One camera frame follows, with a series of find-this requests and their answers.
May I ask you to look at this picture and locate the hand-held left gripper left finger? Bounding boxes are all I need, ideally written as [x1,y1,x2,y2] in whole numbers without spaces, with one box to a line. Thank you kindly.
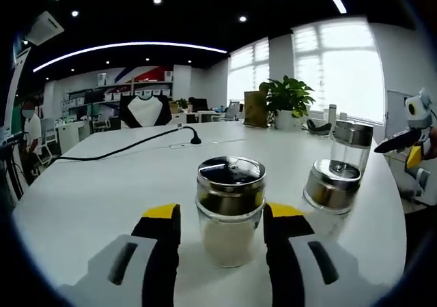
[56,203,182,307]

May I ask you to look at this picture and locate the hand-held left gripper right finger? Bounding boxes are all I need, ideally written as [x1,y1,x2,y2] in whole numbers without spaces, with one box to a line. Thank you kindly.
[263,203,368,307]

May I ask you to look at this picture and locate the tall seasoning bottle white contents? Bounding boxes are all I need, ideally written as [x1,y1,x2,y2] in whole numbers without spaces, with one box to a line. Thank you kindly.
[328,119,374,180]

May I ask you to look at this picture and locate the small seasoning bottle beige contents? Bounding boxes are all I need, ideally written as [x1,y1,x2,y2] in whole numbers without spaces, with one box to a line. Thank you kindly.
[195,155,268,269]

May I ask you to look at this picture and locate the small seasoning bottle white contents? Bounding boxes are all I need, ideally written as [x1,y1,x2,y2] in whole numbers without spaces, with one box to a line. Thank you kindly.
[300,158,362,236]

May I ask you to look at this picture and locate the grey headphones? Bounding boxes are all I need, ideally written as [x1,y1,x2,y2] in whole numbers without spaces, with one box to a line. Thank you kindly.
[306,118,333,136]

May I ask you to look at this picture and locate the wide window with blinds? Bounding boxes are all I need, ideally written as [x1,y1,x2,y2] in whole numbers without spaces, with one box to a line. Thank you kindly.
[292,14,386,125]

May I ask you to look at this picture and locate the green potted plant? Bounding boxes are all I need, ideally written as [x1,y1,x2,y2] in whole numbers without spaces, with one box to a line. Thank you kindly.
[258,74,317,131]

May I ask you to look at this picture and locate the black and white shirt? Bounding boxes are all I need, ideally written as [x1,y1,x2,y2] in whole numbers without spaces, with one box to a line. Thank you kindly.
[119,94,173,129]

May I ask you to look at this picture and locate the brown cardboard box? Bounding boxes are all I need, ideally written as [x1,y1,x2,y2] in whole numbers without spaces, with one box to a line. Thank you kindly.
[243,90,270,128]

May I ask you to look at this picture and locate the white cabinet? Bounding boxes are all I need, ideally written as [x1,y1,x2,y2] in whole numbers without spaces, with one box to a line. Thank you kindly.
[54,121,92,151]

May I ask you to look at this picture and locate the row of white storage bins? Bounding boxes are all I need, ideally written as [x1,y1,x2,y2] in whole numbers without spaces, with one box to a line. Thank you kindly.
[104,89,171,100]

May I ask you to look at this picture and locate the narrow window with blinds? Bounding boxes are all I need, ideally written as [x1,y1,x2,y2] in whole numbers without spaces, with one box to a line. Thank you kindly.
[227,36,270,102]

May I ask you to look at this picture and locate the metal storage shelf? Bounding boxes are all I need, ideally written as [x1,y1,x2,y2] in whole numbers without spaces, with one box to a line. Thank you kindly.
[64,80,174,105]

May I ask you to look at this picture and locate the teal panel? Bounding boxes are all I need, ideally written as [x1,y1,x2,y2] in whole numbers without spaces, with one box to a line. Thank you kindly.
[9,91,27,132]

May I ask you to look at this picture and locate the ceiling air conditioner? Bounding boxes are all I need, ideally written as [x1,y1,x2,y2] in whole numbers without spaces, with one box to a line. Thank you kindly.
[25,10,66,46]

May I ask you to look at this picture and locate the black power cable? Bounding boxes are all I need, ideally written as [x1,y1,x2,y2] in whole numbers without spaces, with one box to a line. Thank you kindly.
[51,125,203,162]

